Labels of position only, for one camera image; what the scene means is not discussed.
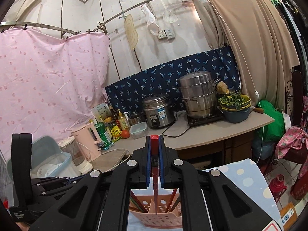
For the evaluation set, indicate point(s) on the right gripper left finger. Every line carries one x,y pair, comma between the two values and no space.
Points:
148,165

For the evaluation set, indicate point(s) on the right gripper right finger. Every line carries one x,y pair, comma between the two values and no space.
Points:
161,162

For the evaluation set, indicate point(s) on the dark patterned chopstick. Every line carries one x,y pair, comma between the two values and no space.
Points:
155,167

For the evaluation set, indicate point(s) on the clear food container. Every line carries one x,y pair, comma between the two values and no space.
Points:
139,130

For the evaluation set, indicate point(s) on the red tomato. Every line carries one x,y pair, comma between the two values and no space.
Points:
125,134

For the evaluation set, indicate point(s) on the silver rice cooker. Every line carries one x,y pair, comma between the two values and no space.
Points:
158,110

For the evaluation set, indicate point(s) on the oil bottle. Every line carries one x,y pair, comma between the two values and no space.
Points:
123,121

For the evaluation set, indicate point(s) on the wooden countertop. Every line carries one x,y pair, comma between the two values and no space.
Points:
232,141

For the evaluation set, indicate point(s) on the green canister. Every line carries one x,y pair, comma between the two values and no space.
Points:
105,137

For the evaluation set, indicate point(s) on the green chopstick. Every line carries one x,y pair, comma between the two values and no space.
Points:
137,203

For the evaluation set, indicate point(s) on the navy floral backsplash cloth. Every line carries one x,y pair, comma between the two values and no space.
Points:
128,94

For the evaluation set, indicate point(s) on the white blender jug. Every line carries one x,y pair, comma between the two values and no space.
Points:
70,145

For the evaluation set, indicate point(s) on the pink electric kettle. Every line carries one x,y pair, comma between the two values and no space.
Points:
88,139

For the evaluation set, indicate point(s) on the stainless steel steamer pot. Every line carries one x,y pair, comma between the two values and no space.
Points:
198,93

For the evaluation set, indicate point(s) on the pink perforated utensil holder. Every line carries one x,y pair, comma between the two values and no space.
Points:
164,218

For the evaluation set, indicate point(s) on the blue basin with vegetables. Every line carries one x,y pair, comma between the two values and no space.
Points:
235,107

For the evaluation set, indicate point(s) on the blue polka dot tablecloth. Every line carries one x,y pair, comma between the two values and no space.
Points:
244,174

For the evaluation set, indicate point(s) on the hanging wooden board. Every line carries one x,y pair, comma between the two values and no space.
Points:
131,33

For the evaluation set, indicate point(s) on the pink floral sheet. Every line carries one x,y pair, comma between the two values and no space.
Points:
49,86

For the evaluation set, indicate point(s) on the pink floral cloth bag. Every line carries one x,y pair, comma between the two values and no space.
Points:
294,141

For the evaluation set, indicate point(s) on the beige curtain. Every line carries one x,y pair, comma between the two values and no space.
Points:
260,40

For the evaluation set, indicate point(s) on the wall power socket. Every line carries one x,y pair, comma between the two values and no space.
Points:
166,34

